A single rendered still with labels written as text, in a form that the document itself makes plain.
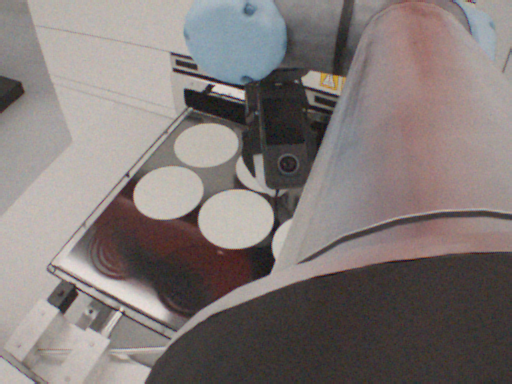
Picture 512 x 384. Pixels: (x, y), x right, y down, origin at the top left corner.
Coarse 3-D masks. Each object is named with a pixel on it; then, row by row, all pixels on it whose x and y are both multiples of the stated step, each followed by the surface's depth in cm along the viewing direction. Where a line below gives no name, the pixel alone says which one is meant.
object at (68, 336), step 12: (72, 324) 52; (60, 336) 51; (72, 336) 51; (48, 348) 50; (60, 348) 50; (72, 348) 50; (48, 360) 49; (60, 360) 49; (120, 360) 49; (132, 360) 49; (36, 372) 47; (48, 372) 48; (108, 372) 48; (120, 372) 48; (132, 372) 48; (144, 372) 48
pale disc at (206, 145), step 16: (192, 128) 73; (208, 128) 73; (224, 128) 73; (176, 144) 70; (192, 144) 70; (208, 144) 70; (224, 144) 70; (192, 160) 68; (208, 160) 68; (224, 160) 68
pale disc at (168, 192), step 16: (144, 176) 66; (160, 176) 66; (176, 176) 66; (192, 176) 66; (144, 192) 64; (160, 192) 64; (176, 192) 64; (192, 192) 64; (144, 208) 62; (160, 208) 62; (176, 208) 62; (192, 208) 62
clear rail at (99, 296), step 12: (60, 276) 54; (72, 276) 54; (84, 288) 53; (96, 288) 53; (96, 300) 52; (108, 300) 52; (132, 312) 51; (144, 324) 50; (156, 324) 50; (168, 336) 49
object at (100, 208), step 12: (192, 108) 76; (180, 120) 74; (168, 132) 72; (156, 144) 70; (144, 156) 68; (132, 168) 66; (120, 180) 65; (108, 192) 63; (108, 204) 62; (96, 216) 61; (84, 228) 59; (72, 240) 58; (60, 252) 56; (48, 264) 55
